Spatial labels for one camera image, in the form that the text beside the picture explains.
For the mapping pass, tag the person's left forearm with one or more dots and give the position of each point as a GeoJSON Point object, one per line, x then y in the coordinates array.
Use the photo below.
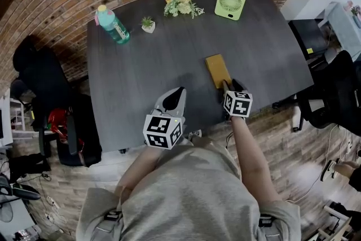
{"type": "Point", "coordinates": [141, 169]}

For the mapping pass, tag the yellow calculator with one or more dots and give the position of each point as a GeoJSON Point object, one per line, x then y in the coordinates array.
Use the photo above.
{"type": "Point", "coordinates": [217, 69]}

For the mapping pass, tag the yellow artificial flower bunch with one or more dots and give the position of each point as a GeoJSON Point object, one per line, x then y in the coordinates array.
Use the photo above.
{"type": "Point", "coordinates": [180, 4]}

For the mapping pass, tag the small potted succulent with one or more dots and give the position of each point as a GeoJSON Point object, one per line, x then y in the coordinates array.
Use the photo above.
{"type": "Point", "coordinates": [148, 25]}

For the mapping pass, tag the person's right forearm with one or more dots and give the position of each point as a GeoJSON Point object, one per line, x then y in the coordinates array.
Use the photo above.
{"type": "Point", "coordinates": [253, 161]}

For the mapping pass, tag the red bag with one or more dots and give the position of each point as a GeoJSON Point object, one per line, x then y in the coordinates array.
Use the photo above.
{"type": "Point", "coordinates": [57, 121]}

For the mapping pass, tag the person's grey t-shirt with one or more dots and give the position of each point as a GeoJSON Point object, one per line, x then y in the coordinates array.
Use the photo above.
{"type": "Point", "coordinates": [191, 194]}

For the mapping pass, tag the teal water bottle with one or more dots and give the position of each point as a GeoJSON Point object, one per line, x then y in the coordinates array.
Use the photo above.
{"type": "Point", "coordinates": [114, 26]}

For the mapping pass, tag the dark grey table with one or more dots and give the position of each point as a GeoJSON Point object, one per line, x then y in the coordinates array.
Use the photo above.
{"type": "Point", "coordinates": [146, 70]}

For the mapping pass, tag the green desk fan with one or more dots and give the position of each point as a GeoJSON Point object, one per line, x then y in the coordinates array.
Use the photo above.
{"type": "Point", "coordinates": [229, 4]}

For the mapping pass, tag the pale blue cabinet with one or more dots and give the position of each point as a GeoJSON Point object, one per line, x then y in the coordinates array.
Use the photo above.
{"type": "Point", "coordinates": [342, 28]}

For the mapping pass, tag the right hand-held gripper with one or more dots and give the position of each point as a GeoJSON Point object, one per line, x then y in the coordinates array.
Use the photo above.
{"type": "Point", "coordinates": [238, 104]}

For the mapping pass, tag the white shelf rack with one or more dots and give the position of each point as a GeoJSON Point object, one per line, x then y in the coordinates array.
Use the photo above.
{"type": "Point", "coordinates": [15, 118]}

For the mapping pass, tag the black mesh office chair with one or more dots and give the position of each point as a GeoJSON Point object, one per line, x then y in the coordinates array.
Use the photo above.
{"type": "Point", "coordinates": [335, 93]}

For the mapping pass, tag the person's white shoe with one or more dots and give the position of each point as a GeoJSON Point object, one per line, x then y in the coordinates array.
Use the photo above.
{"type": "Point", "coordinates": [195, 134]}

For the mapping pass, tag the pink flower vase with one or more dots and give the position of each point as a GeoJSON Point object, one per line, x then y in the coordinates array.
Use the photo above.
{"type": "Point", "coordinates": [356, 15]}

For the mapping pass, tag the black cabinet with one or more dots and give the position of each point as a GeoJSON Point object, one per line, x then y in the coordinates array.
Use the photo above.
{"type": "Point", "coordinates": [308, 36]}

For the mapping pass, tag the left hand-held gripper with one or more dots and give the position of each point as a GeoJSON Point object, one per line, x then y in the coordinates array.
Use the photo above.
{"type": "Point", "coordinates": [162, 128]}

